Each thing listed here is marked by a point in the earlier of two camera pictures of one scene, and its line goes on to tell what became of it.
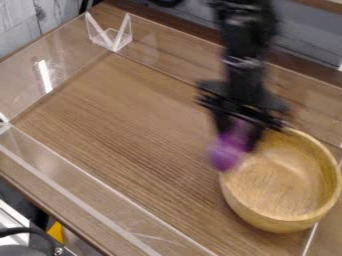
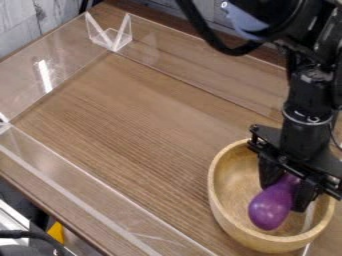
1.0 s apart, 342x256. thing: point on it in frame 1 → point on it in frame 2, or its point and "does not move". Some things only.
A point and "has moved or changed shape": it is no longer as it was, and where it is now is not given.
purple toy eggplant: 235,139 → 270,202
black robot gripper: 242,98 → 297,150
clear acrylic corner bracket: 112,39 does not move
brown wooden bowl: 283,185 has moved or changed shape
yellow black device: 56,235 does not move
